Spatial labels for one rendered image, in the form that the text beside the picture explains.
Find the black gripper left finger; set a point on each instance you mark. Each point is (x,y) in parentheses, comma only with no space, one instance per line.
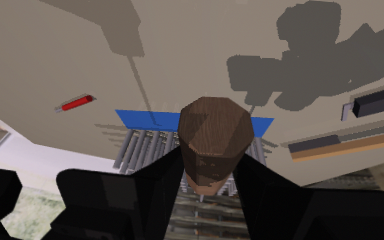
(147,195)

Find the red-handled screwdriver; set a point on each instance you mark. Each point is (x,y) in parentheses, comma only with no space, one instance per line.
(76,103)

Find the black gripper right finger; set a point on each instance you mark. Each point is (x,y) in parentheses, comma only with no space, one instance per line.
(277,209)

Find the blue flat strip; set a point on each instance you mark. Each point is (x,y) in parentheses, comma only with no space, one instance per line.
(166,121)

